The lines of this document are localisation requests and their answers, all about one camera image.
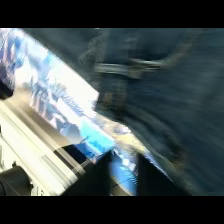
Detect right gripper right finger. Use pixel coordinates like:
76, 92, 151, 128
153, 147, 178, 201
136, 153, 188, 197

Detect black pants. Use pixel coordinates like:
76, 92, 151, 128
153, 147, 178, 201
23, 28, 224, 197

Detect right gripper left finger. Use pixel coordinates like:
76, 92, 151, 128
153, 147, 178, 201
62, 150, 113, 197

